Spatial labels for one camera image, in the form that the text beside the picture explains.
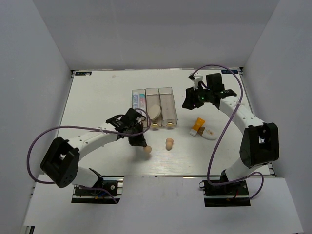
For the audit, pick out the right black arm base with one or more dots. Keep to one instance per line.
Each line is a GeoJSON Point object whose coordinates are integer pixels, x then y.
{"type": "Point", "coordinates": [231, 195]}

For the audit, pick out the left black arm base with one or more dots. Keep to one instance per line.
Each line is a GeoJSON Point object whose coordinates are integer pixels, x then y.
{"type": "Point", "coordinates": [110, 193]}

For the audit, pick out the middle clear organizer bin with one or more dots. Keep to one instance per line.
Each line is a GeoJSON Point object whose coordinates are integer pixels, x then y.
{"type": "Point", "coordinates": [152, 97]}

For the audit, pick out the white oval compact case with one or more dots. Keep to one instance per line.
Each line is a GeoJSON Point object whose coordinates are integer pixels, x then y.
{"type": "Point", "coordinates": [207, 133]}

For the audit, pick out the left clear organizer bin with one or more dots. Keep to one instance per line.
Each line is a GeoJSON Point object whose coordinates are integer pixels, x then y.
{"type": "Point", "coordinates": [143, 118]}

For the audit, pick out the white tube blue logo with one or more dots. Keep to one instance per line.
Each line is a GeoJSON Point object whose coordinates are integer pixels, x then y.
{"type": "Point", "coordinates": [135, 100]}

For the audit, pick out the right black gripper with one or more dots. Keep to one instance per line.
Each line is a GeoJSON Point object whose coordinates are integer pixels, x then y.
{"type": "Point", "coordinates": [190, 98]}

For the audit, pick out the beige makeup sponge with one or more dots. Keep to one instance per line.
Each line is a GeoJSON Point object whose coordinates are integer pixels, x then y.
{"type": "Point", "coordinates": [169, 143]}
{"type": "Point", "coordinates": [148, 149]}

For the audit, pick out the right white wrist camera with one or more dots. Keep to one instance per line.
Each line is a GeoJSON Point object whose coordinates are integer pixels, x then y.
{"type": "Point", "coordinates": [196, 78]}

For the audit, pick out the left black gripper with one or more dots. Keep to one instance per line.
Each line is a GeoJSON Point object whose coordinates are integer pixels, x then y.
{"type": "Point", "coordinates": [139, 141]}

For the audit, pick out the clear organizer bin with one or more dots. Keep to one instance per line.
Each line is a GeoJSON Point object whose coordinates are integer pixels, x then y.
{"type": "Point", "coordinates": [143, 118]}
{"type": "Point", "coordinates": [152, 97]}
{"type": "Point", "coordinates": [169, 114]}

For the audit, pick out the white tube pink blue print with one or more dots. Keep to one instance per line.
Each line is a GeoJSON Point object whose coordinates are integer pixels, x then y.
{"type": "Point", "coordinates": [142, 102]}

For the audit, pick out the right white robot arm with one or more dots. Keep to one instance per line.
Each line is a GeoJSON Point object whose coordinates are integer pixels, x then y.
{"type": "Point", "coordinates": [260, 140]}

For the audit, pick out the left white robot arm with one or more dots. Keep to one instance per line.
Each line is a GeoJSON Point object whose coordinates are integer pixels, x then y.
{"type": "Point", "coordinates": [61, 162]}

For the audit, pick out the round cream powder puff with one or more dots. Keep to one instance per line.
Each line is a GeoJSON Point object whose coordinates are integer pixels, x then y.
{"type": "Point", "coordinates": [154, 111]}

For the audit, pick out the right clear organizer bin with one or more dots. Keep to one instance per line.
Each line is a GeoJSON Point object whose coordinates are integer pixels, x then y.
{"type": "Point", "coordinates": [169, 114]}

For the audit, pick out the orange tube white cap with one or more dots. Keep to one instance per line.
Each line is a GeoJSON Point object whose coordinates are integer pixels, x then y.
{"type": "Point", "coordinates": [194, 130]}

